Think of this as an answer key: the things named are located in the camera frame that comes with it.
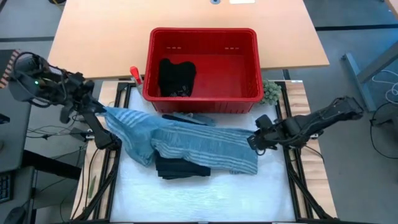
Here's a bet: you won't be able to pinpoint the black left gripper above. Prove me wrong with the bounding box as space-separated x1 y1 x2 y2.
60 72 107 124

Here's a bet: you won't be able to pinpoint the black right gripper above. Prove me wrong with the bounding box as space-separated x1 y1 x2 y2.
247 123 292 156

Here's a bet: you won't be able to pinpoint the blue striped shirt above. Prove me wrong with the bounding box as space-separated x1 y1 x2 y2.
99 106 259 175

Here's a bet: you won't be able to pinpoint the dark blue jeans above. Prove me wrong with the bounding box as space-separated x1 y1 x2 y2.
154 151 212 180

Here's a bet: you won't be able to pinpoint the black garment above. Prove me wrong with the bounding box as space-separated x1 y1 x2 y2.
157 58 197 98

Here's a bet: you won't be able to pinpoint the red plastic laundry bin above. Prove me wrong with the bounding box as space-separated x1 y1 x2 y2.
142 27 264 114

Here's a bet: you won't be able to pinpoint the small green plant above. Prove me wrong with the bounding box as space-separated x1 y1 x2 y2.
260 79 282 106

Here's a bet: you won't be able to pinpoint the light wooden desk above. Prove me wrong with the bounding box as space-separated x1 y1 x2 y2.
48 0 330 80

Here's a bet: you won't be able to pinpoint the small green stick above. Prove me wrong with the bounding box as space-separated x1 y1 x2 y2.
87 175 98 199

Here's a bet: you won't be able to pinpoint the grey laptop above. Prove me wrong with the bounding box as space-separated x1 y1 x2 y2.
0 83 34 174

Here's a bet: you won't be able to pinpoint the black mat orange stripes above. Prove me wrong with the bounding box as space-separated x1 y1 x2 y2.
0 49 21 90

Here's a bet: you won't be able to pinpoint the black keyboard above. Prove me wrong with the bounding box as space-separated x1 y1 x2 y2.
0 172 14 203

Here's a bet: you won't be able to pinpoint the black computer mouse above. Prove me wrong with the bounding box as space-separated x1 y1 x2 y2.
2 206 27 224

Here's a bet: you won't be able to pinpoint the grey metal table leg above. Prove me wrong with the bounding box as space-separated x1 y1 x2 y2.
341 40 398 111

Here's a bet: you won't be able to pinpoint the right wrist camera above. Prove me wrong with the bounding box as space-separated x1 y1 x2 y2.
255 114 274 129

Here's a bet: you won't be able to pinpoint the red handled tool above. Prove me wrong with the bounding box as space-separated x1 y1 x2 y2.
129 65 144 86

